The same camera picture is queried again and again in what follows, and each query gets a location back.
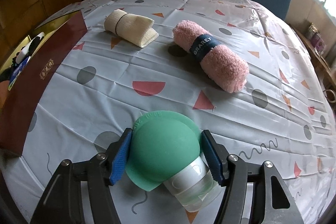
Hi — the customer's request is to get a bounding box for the green silicone travel bottle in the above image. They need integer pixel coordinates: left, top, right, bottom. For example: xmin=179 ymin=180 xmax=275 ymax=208
xmin=126 ymin=110 xmax=222 ymax=213

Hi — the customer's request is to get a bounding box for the pink towel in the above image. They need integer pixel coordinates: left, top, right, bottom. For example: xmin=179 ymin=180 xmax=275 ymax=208
xmin=173 ymin=20 xmax=249 ymax=93

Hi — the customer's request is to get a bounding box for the beige bandage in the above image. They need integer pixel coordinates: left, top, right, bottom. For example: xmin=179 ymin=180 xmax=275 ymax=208
xmin=104 ymin=9 xmax=159 ymax=48

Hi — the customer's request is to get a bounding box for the orange makeup sponge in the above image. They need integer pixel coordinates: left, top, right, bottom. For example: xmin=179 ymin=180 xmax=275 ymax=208
xmin=0 ymin=80 xmax=9 ymax=109

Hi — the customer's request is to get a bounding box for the blue Tempo tissue pack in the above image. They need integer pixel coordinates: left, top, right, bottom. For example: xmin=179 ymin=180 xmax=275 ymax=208
xmin=7 ymin=56 xmax=31 ymax=91

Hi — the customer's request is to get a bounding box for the white soap bar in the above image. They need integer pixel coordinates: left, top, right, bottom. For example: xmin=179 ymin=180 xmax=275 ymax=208
xmin=15 ymin=32 xmax=45 ymax=64

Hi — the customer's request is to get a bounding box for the patterned white tablecloth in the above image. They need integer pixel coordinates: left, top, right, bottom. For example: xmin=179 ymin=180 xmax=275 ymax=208
xmin=1 ymin=0 xmax=335 ymax=223

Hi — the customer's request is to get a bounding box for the wooden side table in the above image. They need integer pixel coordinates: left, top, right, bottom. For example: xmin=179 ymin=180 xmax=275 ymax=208
xmin=291 ymin=26 xmax=335 ymax=93

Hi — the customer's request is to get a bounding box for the red and gold tin box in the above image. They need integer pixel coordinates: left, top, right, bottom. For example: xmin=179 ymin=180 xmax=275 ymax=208
xmin=1 ymin=10 xmax=87 ymax=157

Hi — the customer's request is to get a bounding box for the purple box on table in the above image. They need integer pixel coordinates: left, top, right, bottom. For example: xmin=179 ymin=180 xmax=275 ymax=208
xmin=306 ymin=23 xmax=326 ymax=54

